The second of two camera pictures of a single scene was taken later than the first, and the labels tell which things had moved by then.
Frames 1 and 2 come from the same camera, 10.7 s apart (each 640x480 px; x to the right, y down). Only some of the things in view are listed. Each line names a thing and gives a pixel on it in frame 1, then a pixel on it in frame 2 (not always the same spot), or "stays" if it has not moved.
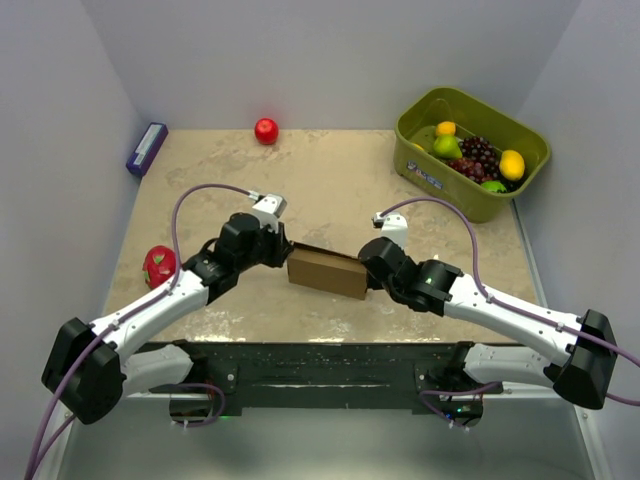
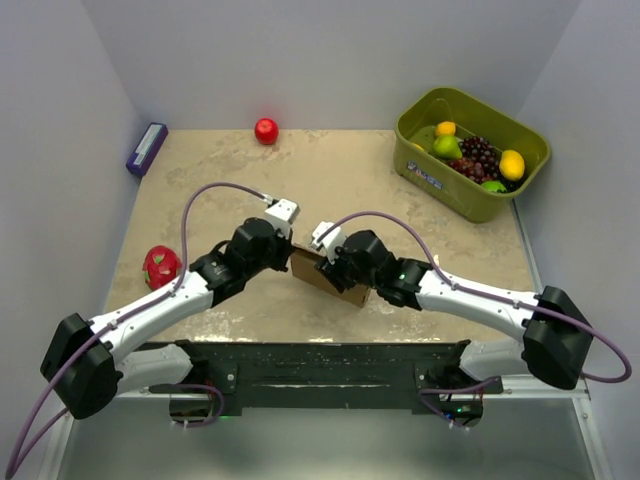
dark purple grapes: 479,161 stays
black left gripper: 281,247 stays
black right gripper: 372,283 to 333,271
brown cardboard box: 336,274 stays
